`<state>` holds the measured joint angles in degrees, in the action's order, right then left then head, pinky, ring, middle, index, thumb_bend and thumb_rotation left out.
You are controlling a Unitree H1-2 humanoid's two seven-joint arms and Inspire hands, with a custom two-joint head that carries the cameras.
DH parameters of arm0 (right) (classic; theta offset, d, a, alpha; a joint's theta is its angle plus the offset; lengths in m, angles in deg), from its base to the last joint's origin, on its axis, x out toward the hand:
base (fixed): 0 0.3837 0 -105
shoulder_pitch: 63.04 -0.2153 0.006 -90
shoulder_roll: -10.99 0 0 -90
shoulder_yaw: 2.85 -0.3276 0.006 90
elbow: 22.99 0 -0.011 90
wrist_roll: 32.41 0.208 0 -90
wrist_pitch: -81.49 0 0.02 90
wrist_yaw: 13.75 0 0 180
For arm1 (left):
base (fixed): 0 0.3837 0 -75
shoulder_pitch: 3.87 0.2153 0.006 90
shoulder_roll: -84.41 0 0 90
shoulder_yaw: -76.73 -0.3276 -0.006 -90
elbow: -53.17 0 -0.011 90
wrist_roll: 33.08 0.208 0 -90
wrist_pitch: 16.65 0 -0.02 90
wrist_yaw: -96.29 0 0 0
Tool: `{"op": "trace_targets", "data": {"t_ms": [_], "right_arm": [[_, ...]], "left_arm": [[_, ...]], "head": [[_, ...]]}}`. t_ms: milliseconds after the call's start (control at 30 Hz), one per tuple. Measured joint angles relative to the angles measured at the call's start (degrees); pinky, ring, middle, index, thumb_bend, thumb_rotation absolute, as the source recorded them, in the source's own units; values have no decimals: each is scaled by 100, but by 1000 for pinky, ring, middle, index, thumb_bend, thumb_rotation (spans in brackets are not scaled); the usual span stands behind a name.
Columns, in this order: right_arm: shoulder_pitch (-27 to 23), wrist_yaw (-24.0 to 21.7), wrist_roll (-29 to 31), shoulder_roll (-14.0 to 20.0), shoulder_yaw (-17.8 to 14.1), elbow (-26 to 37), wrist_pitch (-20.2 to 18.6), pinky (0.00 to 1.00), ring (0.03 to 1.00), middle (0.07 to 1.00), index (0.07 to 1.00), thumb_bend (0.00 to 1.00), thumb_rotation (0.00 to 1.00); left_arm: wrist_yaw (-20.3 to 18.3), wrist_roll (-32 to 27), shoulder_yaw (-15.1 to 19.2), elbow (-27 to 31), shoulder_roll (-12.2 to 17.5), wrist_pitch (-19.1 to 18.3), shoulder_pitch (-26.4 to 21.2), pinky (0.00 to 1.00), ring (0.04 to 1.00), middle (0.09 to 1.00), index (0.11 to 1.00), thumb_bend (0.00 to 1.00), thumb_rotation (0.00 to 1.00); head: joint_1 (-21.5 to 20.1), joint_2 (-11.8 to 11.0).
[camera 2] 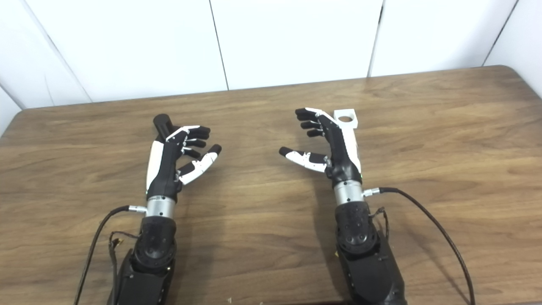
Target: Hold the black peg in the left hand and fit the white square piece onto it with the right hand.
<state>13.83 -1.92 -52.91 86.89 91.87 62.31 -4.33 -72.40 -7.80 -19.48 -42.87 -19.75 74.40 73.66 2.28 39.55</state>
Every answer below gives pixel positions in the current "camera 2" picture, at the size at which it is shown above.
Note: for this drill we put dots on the white square piece with hole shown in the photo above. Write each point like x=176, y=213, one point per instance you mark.
x=353, y=123

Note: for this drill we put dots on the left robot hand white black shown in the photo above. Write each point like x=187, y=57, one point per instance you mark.
x=163, y=169

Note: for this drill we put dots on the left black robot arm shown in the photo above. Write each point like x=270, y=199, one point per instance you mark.
x=154, y=245

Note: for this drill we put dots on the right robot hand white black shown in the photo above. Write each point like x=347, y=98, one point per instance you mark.
x=341, y=156

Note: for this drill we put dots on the black peg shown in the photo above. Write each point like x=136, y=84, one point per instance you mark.
x=162, y=123

